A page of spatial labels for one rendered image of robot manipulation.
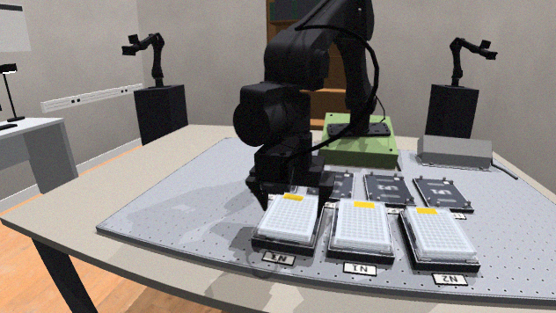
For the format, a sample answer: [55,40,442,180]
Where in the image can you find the white button panel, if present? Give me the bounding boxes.
[415,135,518,179]

